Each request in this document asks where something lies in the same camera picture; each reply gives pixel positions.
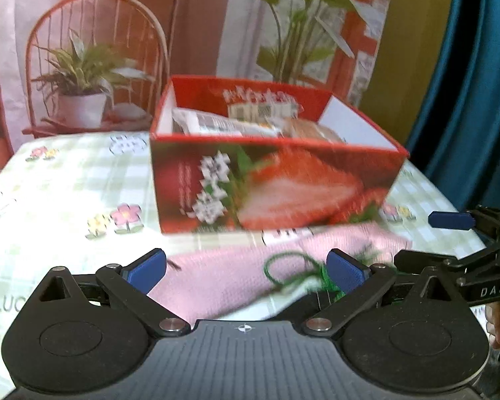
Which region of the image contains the pink knitted cloth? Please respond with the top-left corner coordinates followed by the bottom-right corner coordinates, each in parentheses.
top-left (147, 222), bottom-right (413, 322)

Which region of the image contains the green yarn tangle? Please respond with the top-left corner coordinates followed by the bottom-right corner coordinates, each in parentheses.
top-left (263, 247), bottom-right (380, 293)

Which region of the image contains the teal curtain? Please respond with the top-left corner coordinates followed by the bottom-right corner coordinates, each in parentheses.
top-left (403, 0), bottom-right (500, 214)

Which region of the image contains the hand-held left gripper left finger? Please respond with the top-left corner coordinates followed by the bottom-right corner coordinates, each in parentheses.
top-left (39, 248), bottom-right (191, 337)

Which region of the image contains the red strawberry print cardboard box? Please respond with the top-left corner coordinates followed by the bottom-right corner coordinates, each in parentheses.
top-left (149, 75), bottom-right (410, 235)

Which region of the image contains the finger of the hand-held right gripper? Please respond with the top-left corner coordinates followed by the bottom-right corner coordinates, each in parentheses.
top-left (427, 206), bottom-right (500, 239)
top-left (393, 249), bottom-right (468, 276)

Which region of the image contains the printed plant backdrop poster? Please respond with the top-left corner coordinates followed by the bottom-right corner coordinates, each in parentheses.
top-left (0, 0), bottom-right (396, 178)

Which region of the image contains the brown paper packet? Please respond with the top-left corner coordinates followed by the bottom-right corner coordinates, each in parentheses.
top-left (282, 117), bottom-right (347, 145)

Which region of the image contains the white printed packet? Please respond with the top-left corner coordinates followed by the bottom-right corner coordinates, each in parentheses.
top-left (172, 107), bottom-right (285, 137)

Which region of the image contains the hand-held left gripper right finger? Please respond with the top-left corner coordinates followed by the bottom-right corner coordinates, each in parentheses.
top-left (303, 248), bottom-right (458, 337)

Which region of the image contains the green checked tablecloth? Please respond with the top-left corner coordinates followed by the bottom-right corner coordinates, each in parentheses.
top-left (0, 131), bottom-right (489, 386)

